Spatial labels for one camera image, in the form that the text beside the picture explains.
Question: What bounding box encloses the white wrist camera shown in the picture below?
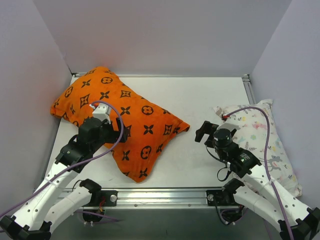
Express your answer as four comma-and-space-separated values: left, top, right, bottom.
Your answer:
89, 103, 112, 124
217, 114, 241, 136

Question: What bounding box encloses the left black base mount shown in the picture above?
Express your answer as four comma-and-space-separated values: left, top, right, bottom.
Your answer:
85, 190, 118, 207

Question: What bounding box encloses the aluminium back rail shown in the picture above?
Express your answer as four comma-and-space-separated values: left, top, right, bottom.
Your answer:
71, 72, 86, 77

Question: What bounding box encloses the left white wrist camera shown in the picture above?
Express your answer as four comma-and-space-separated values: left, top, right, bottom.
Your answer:
89, 103, 112, 124

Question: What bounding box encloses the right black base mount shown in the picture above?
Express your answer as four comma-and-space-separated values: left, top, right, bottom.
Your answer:
206, 189, 240, 207

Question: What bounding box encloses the aluminium rail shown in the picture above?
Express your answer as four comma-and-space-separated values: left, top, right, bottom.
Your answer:
71, 72, 86, 77
59, 187, 241, 209
242, 74, 257, 105

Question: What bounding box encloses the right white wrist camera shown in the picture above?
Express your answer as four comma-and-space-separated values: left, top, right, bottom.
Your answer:
217, 114, 241, 136

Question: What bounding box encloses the aluminium right side rail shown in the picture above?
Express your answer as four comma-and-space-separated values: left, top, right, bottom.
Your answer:
242, 74, 257, 105

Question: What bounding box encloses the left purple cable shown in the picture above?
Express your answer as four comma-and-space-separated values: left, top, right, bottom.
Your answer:
0, 100, 125, 219

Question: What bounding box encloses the aluminium front rail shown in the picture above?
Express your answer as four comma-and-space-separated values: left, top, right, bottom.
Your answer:
59, 187, 241, 209

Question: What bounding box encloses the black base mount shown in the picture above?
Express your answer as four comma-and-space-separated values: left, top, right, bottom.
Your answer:
85, 190, 118, 207
206, 189, 240, 207

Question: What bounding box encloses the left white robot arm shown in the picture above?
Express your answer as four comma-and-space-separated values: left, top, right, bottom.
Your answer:
0, 117, 128, 240

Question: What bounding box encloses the orange patterned pillowcase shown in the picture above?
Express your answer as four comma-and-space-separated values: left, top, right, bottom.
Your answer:
50, 66, 190, 183

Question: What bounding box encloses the white floral animal pillow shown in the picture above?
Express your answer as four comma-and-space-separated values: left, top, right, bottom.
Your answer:
214, 99, 302, 197

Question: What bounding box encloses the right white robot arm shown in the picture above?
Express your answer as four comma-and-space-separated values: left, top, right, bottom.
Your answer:
195, 121, 320, 240

